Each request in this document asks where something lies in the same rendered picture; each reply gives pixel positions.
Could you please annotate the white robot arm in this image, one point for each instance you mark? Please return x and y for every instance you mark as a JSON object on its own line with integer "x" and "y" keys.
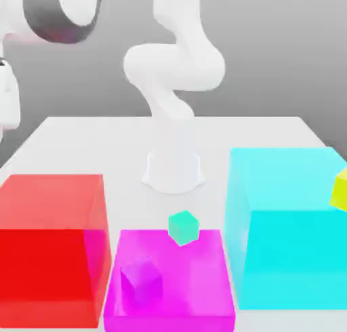
{"x": 173, "y": 71}

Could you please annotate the large red box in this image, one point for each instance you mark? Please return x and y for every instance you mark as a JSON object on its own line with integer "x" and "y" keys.
{"x": 43, "y": 261}

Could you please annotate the small yellow cube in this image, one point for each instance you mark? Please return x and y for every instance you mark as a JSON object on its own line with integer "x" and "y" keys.
{"x": 340, "y": 192}

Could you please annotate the large cyan box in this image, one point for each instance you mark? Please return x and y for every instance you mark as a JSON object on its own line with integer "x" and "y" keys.
{"x": 287, "y": 250}

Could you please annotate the large magenta box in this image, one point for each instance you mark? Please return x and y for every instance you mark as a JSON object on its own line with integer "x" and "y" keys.
{"x": 195, "y": 277}

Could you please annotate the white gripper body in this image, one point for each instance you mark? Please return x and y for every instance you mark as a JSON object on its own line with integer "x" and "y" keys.
{"x": 8, "y": 99}

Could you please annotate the small green cube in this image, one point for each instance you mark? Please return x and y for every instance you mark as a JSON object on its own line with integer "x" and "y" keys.
{"x": 183, "y": 226}

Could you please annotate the small purple cube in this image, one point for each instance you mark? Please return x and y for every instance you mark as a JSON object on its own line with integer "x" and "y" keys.
{"x": 142, "y": 280}

